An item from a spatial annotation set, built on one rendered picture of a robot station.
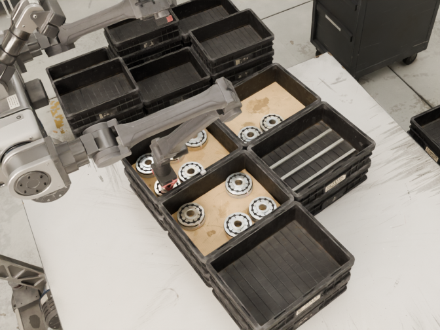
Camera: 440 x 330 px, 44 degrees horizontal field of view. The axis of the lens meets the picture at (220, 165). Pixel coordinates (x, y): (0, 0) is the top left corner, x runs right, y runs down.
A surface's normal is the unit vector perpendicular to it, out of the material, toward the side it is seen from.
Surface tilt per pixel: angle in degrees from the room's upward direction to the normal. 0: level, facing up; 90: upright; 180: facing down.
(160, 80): 0
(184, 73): 0
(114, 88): 0
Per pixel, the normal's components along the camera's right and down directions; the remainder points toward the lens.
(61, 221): -0.07, -0.61
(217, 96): 0.07, -0.19
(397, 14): 0.44, 0.69
